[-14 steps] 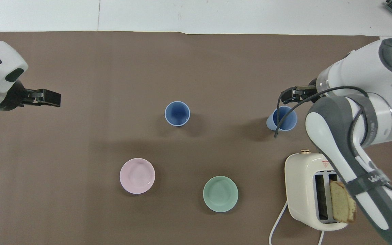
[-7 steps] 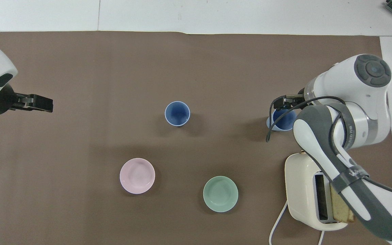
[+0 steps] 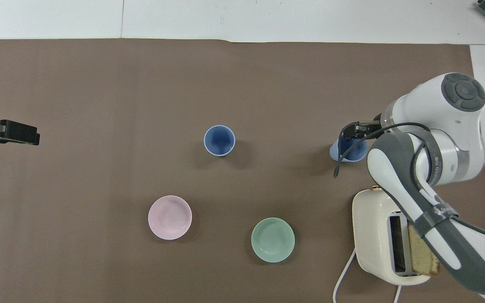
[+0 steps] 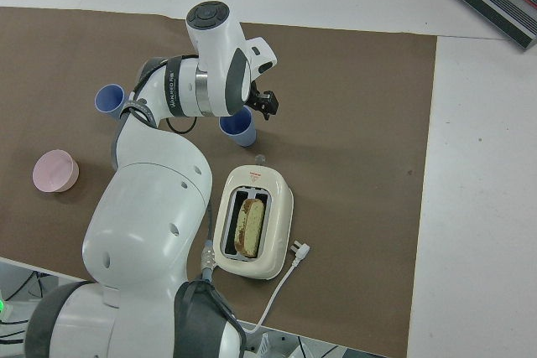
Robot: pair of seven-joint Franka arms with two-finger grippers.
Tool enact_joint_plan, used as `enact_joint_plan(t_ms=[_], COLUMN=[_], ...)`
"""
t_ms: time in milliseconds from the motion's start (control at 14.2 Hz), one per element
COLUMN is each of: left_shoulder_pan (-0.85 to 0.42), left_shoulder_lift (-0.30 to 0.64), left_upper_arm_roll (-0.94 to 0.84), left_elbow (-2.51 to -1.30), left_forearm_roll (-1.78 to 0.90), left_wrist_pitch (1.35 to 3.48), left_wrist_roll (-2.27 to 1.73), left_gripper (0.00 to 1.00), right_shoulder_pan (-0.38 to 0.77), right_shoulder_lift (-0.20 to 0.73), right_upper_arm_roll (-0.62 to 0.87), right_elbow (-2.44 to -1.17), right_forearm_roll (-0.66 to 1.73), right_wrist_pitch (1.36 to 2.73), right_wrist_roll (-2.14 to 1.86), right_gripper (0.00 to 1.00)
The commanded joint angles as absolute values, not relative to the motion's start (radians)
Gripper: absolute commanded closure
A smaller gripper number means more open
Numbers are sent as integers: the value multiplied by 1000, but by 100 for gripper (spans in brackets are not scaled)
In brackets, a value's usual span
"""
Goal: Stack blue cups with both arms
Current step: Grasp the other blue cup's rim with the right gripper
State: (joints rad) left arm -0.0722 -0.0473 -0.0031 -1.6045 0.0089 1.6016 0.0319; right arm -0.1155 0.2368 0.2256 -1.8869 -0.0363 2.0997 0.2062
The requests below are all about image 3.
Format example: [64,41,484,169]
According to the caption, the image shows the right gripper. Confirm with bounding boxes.
[342,112,384,141]

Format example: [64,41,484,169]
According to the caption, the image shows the blue cup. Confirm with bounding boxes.
[330,133,370,163]
[203,125,236,157]

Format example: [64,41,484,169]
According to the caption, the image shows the cream white toaster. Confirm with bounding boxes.
[352,186,431,287]

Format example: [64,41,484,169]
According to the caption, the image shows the green plate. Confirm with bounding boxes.
[251,217,296,263]

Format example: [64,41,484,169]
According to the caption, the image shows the slice of bread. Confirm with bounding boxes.
[408,224,441,277]

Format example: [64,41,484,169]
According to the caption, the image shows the pink plate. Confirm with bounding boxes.
[148,195,193,241]

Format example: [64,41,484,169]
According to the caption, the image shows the black cable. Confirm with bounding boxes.
[333,122,435,190]

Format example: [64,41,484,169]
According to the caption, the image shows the white power cord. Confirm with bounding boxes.
[333,247,402,303]

